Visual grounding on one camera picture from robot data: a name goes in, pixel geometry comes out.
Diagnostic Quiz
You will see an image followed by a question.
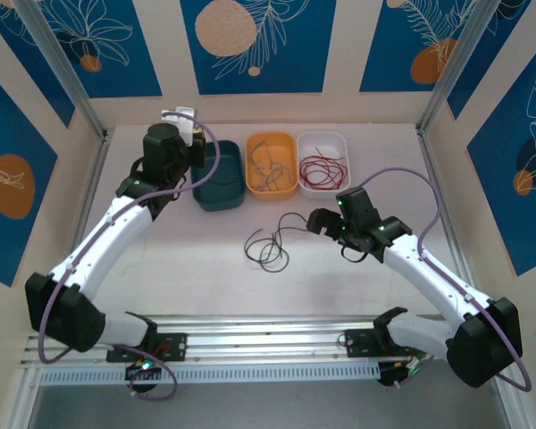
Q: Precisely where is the thin black cable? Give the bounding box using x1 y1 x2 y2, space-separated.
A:
249 140 295 192
244 213 312 273

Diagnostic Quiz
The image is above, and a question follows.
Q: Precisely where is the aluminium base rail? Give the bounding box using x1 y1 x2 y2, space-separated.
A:
20 314 513 368

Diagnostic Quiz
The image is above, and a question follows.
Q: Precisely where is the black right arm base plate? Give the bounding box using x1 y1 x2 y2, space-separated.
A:
343 328 426 359

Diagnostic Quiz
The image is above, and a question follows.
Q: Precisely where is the white plastic bin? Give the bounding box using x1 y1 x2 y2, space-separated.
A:
296 130 351 199

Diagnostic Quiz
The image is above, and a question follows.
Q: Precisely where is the teal plastic bin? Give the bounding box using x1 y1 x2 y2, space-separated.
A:
190 139 247 212

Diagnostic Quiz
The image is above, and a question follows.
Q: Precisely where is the white slotted cable duct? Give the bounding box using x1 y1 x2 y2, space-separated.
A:
38 362 381 386

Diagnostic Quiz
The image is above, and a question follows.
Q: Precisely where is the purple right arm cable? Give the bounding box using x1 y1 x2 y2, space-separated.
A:
359 167 532 393

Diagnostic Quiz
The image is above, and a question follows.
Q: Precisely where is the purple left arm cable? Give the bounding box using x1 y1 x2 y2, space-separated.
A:
38 111 222 404

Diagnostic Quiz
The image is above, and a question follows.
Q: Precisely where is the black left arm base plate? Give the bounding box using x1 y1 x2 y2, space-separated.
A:
105 332 188 364

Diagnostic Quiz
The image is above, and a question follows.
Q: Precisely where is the aluminium frame post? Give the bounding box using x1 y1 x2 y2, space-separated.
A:
415 0 505 133
13 0 109 139

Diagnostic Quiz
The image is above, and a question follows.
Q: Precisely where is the aluminium frame leg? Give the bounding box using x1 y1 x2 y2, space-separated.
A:
6 366 44 429
489 357 535 429

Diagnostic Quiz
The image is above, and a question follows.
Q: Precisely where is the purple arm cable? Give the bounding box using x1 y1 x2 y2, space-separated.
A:
38 111 222 404
359 167 532 393

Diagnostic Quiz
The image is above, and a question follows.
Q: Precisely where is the orange plastic bin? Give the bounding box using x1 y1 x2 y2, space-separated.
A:
245 132 298 201

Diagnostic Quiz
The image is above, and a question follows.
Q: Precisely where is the aluminium table edge rail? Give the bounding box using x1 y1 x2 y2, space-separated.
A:
417 126 474 291
46 129 113 334

